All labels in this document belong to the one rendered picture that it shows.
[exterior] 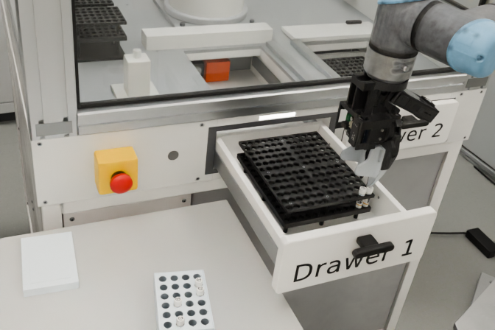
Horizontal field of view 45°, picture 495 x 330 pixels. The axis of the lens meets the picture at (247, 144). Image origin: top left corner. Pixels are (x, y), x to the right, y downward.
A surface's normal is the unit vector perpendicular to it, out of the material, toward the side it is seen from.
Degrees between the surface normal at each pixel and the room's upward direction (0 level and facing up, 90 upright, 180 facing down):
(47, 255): 0
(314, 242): 90
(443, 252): 0
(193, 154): 90
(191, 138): 90
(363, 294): 90
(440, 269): 0
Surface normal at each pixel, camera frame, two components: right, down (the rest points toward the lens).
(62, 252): 0.11, -0.84
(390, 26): -0.71, 0.41
